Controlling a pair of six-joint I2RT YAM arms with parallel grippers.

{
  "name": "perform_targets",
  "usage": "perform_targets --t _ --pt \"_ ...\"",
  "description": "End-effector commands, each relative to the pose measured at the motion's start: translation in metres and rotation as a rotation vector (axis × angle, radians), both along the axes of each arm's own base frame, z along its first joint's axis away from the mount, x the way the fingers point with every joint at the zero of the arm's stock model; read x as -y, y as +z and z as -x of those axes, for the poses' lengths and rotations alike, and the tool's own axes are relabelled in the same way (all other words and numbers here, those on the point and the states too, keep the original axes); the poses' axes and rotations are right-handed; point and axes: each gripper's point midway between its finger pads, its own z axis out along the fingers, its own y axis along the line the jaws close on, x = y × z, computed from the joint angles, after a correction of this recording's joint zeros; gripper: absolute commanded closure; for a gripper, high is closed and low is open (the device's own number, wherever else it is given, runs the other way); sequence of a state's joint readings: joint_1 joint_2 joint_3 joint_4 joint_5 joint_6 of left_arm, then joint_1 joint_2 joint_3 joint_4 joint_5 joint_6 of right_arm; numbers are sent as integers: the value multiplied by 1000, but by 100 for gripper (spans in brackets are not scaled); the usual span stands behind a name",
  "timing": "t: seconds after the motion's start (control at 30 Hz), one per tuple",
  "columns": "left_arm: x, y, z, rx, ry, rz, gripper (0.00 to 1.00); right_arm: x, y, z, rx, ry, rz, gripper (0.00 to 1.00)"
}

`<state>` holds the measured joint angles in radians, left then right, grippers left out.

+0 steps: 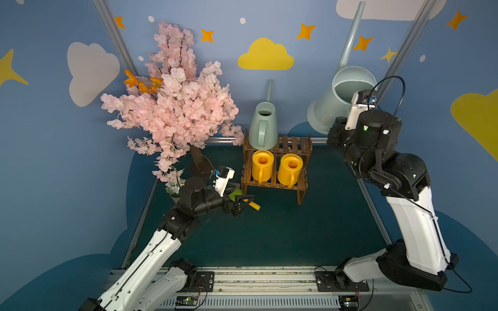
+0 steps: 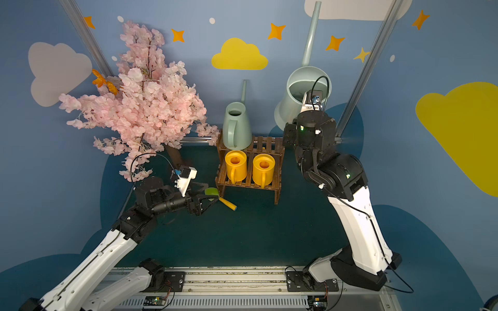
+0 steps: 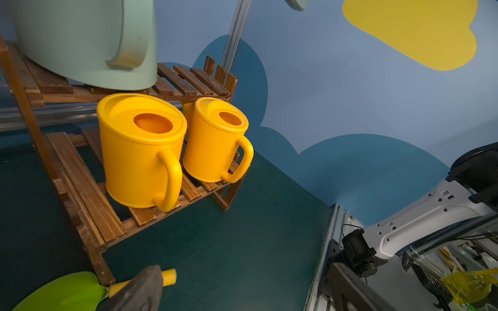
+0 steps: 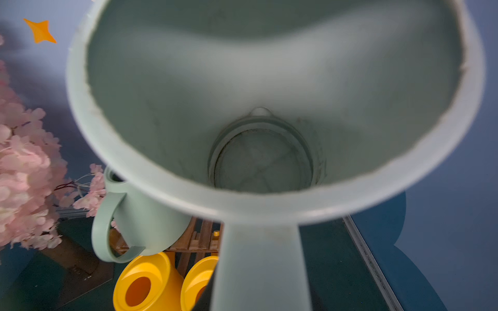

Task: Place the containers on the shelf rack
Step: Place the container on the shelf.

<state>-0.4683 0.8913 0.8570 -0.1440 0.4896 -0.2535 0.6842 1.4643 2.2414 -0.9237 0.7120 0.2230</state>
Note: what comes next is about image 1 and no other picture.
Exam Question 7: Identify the yellow watering can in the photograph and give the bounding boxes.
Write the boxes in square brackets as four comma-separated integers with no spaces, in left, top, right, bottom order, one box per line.
[252,150,274,185]
[278,154,303,189]

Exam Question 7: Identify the large mint green watering can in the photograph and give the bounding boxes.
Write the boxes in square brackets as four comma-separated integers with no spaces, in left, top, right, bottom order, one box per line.
[307,1,377,134]

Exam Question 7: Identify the small mint green watering can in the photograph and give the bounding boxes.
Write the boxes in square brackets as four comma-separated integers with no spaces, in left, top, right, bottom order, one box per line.
[248,80,279,150]

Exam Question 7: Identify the brown wooden slatted shelf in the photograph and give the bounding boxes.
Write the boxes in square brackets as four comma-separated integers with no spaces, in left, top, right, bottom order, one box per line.
[241,132,313,205]

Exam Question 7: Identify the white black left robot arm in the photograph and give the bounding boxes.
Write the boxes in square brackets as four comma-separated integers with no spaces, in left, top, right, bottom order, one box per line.
[80,177,254,310]

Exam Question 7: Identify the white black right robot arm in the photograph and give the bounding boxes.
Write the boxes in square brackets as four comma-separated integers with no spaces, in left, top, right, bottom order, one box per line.
[328,110,459,291]

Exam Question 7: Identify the white flowers in pot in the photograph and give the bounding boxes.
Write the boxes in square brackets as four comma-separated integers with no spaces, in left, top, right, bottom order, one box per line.
[165,178,185,203]

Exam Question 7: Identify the pink blossom artificial tree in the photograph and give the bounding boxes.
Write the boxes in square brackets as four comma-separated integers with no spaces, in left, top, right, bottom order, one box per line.
[101,22,245,183]

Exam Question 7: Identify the green trowel yellow handle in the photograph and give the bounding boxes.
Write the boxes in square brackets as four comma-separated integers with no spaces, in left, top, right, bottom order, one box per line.
[229,189,261,211]

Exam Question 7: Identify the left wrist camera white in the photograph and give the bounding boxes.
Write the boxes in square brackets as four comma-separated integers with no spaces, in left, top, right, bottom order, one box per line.
[214,166,235,197]

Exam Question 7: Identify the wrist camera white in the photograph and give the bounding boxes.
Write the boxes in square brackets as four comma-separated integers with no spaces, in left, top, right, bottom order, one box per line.
[214,166,235,197]
[345,89,377,131]

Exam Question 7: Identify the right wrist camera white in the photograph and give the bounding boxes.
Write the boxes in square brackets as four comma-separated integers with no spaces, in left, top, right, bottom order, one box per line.
[345,89,377,131]

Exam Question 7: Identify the aluminium back frame rail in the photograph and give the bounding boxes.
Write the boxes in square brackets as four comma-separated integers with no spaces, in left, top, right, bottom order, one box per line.
[206,136,328,145]

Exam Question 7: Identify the aluminium frame rail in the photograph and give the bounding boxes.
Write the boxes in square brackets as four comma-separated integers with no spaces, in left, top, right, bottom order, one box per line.
[95,266,434,311]
[206,136,328,145]

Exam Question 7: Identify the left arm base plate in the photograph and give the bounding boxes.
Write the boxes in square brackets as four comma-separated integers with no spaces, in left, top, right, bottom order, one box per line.
[180,271,215,293]

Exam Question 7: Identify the aluminium front frame rail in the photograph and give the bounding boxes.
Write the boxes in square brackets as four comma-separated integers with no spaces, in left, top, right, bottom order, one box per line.
[95,266,434,311]

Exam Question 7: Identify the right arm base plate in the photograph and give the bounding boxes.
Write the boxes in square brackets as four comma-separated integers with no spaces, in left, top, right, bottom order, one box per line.
[315,271,370,292]

